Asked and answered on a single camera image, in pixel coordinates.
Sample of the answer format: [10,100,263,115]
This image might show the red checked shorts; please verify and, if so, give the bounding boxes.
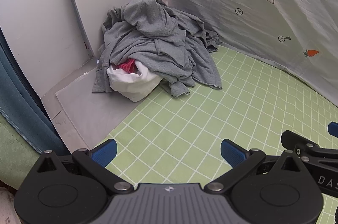
[117,58,138,73]

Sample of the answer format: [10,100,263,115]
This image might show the grey zip hoodie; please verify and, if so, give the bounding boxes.
[92,0,222,97]

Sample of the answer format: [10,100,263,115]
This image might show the grey foam board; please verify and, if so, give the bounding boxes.
[53,64,141,152]

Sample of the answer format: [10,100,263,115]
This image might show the green grid mat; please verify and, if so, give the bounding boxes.
[93,44,338,224]

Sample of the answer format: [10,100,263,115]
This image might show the white garment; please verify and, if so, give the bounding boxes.
[106,60,162,102]

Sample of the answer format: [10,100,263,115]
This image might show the teal curtain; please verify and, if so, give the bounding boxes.
[1,34,70,155]

